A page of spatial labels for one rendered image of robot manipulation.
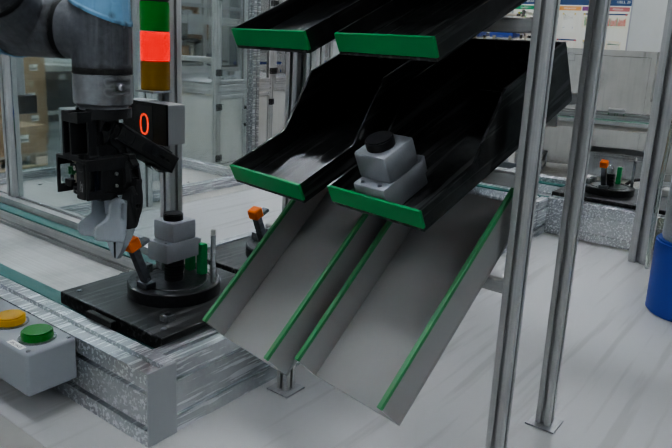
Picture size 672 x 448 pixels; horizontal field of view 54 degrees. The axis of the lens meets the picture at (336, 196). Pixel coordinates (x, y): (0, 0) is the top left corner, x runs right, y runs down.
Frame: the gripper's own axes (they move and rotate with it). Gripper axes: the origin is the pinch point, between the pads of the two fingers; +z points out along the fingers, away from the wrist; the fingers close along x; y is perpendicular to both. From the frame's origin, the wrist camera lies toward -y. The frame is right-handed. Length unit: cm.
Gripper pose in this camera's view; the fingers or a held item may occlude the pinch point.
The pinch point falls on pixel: (121, 247)
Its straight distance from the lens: 99.4
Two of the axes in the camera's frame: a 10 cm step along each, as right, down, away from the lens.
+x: 7.9, 1.8, -5.8
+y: -6.1, 1.5, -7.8
